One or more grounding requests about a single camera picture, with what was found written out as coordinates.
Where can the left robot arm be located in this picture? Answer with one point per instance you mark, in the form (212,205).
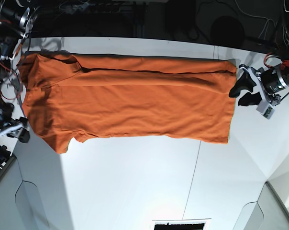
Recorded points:
(275,36)

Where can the black slot panel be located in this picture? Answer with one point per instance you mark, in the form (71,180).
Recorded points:
(188,224)

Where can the black round stool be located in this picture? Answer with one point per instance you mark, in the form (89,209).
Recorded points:
(227,31)

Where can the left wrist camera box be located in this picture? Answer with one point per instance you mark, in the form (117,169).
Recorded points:
(265,109)

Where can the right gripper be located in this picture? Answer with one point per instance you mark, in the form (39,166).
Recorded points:
(13,128)

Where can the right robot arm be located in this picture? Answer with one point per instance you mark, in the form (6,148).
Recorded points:
(16,22)

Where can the orange t-shirt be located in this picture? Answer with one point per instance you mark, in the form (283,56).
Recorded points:
(80,96)

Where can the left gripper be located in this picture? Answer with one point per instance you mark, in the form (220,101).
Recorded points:
(261,84)

